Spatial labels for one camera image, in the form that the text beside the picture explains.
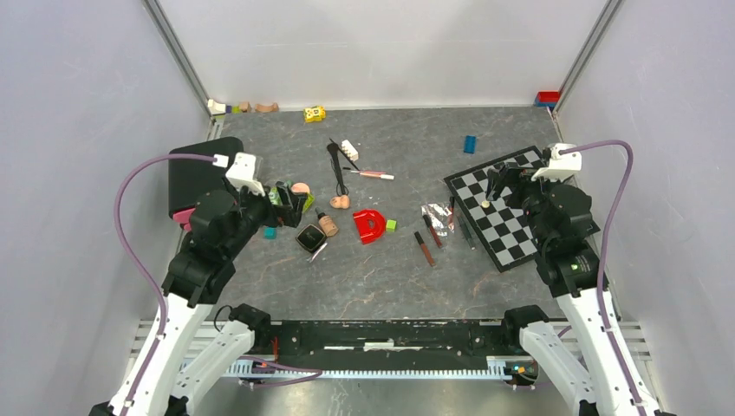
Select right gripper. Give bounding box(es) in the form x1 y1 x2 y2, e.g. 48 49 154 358
485 160 569 248

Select black makeup brush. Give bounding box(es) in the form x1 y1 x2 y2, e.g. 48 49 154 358
327 143 348 196

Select black pink drawer organizer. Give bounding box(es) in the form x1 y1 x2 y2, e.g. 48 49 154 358
168 136 244 231

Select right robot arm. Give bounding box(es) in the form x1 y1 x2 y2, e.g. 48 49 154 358
486 164 664 415

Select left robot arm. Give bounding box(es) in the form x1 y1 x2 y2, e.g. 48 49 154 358
90 183 307 415

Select beige makeup sponge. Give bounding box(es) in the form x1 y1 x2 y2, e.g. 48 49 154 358
329 195 351 210

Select teal cube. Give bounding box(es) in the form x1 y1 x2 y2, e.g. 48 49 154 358
263 227 277 240

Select round peach powder puff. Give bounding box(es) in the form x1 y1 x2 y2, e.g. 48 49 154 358
290 182 310 195

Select black compact case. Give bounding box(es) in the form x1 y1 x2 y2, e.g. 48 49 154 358
296 224 327 254

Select foundation bottle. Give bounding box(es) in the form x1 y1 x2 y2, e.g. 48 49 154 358
315 208 339 237

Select black white chessboard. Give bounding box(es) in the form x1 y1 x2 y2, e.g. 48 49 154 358
444 146 601 281

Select silver tweezers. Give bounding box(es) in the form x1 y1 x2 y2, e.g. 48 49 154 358
308 242 328 263

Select blue lego brick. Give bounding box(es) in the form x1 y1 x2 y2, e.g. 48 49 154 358
463 135 477 154

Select dark eyeliner pencil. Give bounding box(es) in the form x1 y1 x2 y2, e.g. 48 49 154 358
454 213 476 250

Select red D-shaped toy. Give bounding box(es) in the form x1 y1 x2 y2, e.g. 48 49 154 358
353 209 387 245

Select clear plastic wrapper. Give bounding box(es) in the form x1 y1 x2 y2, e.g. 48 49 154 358
421 203 454 237

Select white lego brick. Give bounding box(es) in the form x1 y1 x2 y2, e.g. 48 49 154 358
340 140 359 161

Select pink white lip gloss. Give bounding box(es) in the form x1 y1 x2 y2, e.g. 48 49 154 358
342 167 394 180

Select red blue corner blocks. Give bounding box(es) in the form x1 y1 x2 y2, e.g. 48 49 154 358
533 91 561 108

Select red lipstick tube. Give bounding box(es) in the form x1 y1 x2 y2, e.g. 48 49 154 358
422 214 443 248

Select yellow toy block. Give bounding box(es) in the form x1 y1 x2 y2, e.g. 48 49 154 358
303 106 327 123

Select wooden arch block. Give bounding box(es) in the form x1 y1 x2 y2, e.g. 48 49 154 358
254 102 279 113

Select brown lip gloss tube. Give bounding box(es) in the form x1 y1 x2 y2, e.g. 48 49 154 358
413 231 436 267

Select white toy block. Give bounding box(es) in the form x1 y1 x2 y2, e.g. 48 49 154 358
207 99 228 116

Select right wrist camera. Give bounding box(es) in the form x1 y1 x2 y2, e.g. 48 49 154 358
531 143 582 182

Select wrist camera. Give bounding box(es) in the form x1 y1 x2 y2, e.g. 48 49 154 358
531 143 582 182
225 152 265 197

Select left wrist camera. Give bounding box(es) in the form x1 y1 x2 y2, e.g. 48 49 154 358
225 152 265 197

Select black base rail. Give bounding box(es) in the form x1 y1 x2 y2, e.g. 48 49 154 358
252 319 524 371

